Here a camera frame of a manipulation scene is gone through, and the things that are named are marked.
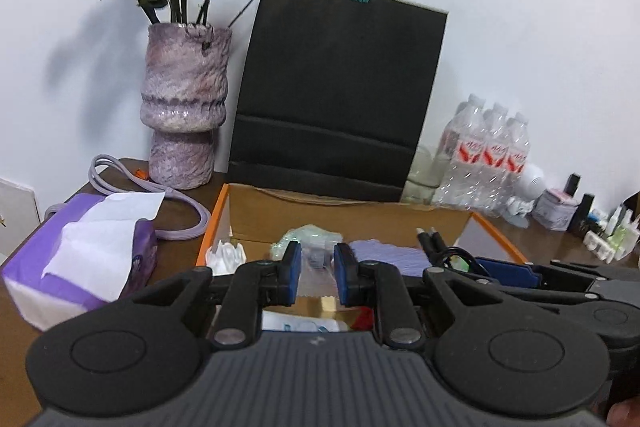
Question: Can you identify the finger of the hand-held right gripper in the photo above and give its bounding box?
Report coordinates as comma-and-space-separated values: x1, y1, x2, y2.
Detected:
470, 256, 603, 309
531, 259, 640, 284

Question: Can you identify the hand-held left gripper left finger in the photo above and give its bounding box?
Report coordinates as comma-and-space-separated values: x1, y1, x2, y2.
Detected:
117, 241, 303, 349

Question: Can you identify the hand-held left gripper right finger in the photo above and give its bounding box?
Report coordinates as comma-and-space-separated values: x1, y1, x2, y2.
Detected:
334, 243, 506, 349

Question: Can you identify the clear plastic packet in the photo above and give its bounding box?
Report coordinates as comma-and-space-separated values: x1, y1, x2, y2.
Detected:
297, 247, 339, 301

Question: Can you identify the iridescent plastic bag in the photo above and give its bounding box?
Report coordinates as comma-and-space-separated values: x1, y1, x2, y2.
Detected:
270, 224, 344, 261

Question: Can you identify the red flower decoration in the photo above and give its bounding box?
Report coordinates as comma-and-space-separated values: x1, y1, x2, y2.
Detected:
352, 307, 377, 333

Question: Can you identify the orange cardboard box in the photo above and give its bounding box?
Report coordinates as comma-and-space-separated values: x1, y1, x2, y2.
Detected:
195, 183, 529, 338

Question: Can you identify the person's right hand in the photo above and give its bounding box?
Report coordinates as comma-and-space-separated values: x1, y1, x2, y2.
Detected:
606, 399, 640, 427

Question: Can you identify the group of small white bottles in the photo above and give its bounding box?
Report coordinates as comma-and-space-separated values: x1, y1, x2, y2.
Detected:
584, 202, 640, 264

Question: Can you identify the lavender cloth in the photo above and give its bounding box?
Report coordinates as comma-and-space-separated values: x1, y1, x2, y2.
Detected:
347, 239, 431, 278

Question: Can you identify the tall black bottle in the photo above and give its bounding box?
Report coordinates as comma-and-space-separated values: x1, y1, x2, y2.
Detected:
570, 193, 596, 236

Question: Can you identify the white crumpled paper cup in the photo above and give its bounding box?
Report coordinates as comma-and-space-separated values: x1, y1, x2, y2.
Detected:
205, 241, 249, 276

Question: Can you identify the small grey lidded jar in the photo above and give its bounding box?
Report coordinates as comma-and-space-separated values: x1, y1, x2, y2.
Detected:
532, 188, 579, 232

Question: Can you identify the pack of water bottles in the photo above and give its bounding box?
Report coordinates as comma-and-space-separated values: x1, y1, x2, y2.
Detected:
432, 94, 532, 210

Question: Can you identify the clear glass jar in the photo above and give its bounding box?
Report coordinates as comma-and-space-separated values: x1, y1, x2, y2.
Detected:
400, 144, 449, 206

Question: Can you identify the black paper shopping bag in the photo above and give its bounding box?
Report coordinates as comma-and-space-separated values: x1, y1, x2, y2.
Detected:
227, 0, 449, 204

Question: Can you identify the purple tissue box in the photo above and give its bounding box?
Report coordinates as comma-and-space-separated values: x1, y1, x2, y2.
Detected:
0, 192, 166, 333

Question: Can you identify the mottled purple ceramic vase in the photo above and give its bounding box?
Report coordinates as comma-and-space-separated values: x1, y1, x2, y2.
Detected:
140, 23, 234, 190

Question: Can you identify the white board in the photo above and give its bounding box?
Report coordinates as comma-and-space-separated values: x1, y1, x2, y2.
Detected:
0, 177, 41, 266

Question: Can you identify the black cable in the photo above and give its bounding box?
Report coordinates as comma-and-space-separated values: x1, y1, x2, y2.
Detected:
417, 227, 482, 274

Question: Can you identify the lavender power cable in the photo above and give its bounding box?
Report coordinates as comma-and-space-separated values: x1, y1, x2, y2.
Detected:
47, 154, 212, 242

